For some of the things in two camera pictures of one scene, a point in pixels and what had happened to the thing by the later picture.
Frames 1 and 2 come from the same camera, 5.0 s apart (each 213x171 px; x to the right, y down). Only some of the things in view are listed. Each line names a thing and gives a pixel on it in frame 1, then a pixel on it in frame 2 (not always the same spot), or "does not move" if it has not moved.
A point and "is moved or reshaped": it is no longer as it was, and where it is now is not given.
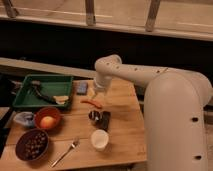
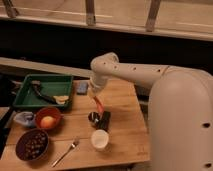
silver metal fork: x=76 y=143 does not move
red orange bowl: x=47 y=112 does not move
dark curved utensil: x=35 y=87 does not move
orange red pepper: x=95 y=104 is moved or reshaped
